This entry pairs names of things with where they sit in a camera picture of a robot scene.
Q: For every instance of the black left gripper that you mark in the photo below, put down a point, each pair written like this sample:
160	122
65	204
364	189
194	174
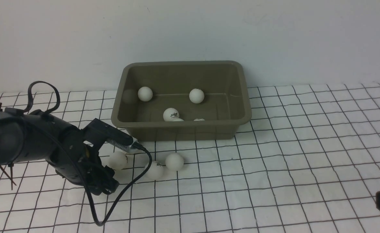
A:
80	163

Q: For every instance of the white ball with dark logo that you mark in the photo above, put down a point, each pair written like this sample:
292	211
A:
155	171

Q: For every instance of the white ball with red logo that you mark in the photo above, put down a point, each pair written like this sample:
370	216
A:
170	114

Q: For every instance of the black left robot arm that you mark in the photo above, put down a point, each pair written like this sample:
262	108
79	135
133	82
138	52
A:
30	137

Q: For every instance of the white grid-patterned tablecloth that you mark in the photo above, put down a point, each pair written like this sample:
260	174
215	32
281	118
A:
307	162

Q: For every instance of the olive plastic storage bin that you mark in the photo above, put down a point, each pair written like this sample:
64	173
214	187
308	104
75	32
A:
225	108

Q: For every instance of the white ping-pong ball cluster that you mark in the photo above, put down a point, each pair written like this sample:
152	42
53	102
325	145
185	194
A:
118	160

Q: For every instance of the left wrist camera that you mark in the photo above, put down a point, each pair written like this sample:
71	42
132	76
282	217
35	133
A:
110	136

